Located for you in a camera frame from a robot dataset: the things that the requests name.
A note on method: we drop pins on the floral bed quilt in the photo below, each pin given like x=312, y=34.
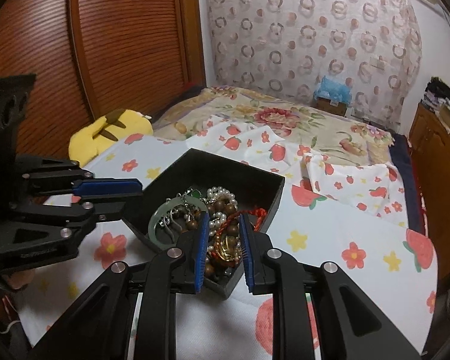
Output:
x=345, y=141

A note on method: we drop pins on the person's left hand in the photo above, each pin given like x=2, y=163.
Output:
x=19, y=279

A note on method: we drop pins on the blue wrapped gift box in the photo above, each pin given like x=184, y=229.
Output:
x=332, y=97

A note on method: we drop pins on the wooden louvered wardrobe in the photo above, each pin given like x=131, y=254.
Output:
x=91, y=57

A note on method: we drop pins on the red braided cord charm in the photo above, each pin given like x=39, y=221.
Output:
x=225, y=246

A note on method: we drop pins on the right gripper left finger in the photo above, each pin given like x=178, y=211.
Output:
x=131, y=309

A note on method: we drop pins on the wooden sideboard cabinet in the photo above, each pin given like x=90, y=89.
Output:
x=430, y=151

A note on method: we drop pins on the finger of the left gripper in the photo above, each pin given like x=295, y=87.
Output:
x=108, y=207
x=106, y=186

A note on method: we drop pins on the black square jewelry box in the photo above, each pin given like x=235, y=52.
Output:
x=226, y=185

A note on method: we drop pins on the pale green jade bangle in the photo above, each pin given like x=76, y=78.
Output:
x=157, y=236

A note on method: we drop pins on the green stone silver pendant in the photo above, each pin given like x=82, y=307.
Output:
x=196, y=193

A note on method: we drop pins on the folded clothes pile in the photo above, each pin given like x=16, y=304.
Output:
x=436, y=94

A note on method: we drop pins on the yellow plush toy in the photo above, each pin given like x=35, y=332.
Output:
x=121, y=124

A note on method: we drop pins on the circle pattern sheer curtain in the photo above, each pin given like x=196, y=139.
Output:
x=299, y=49

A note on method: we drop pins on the silver hair comb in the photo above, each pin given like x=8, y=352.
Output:
x=179, y=215

